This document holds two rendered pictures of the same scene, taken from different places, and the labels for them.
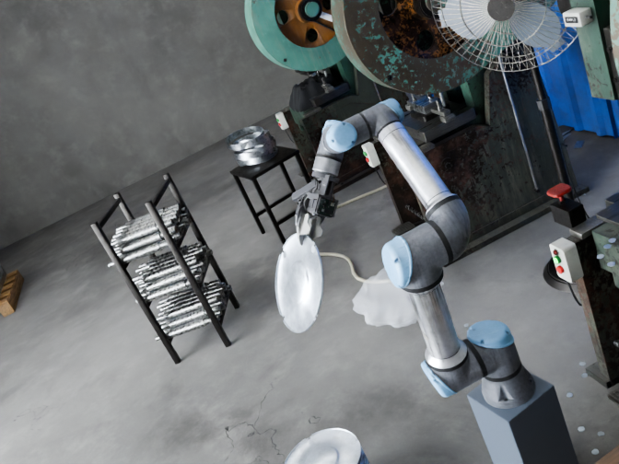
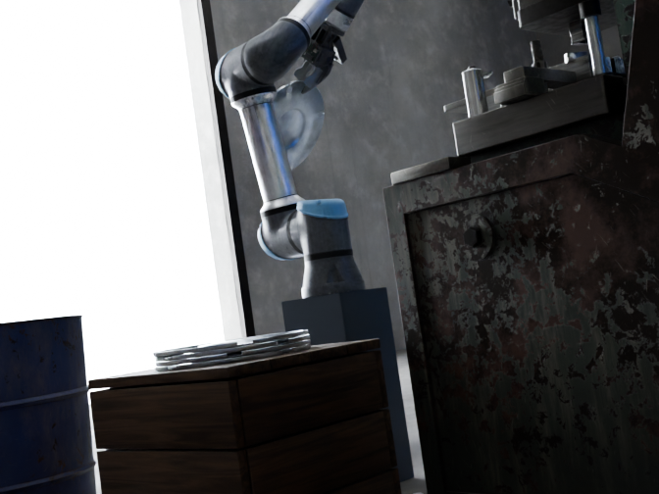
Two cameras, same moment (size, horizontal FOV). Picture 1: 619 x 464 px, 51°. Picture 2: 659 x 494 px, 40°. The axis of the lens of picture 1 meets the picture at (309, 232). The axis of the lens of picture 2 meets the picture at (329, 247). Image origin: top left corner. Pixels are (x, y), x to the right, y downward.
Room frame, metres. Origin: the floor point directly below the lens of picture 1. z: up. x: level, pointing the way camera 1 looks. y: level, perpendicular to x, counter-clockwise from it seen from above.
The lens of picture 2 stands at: (0.33, -2.16, 0.42)
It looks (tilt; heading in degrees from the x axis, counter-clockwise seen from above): 4 degrees up; 57
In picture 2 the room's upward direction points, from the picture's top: 8 degrees counter-clockwise
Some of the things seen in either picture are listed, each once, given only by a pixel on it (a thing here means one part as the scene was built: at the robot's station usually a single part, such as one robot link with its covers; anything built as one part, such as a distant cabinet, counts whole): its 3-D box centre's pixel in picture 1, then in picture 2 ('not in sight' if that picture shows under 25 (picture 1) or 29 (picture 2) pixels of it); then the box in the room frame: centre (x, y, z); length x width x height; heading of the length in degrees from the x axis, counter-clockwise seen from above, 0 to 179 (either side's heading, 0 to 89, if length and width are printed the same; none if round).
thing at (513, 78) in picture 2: not in sight; (536, 71); (1.45, -1.11, 0.76); 0.17 x 0.06 x 0.10; 8
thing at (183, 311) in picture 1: (170, 269); not in sight; (3.47, 0.81, 0.47); 0.46 x 0.43 x 0.95; 78
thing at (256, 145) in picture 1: (270, 178); not in sight; (4.51, 0.10, 0.40); 0.45 x 0.40 x 0.79; 20
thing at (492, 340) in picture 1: (491, 347); (322, 224); (1.50, -0.33, 0.62); 0.13 x 0.12 x 0.14; 97
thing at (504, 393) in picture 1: (504, 377); (330, 273); (1.50, -0.34, 0.50); 0.15 x 0.15 x 0.10
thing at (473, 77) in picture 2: not in sight; (475, 93); (1.43, -0.99, 0.75); 0.03 x 0.03 x 0.10; 8
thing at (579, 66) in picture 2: not in sight; (591, 76); (1.62, -1.08, 0.76); 0.15 x 0.09 x 0.05; 8
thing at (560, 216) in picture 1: (571, 226); not in sight; (1.90, -0.82, 0.62); 0.10 x 0.06 x 0.20; 8
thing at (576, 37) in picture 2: not in sight; (582, 32); (1.62, -1.08, 0.84); 0.05 x 0.03 x 0.04; 8
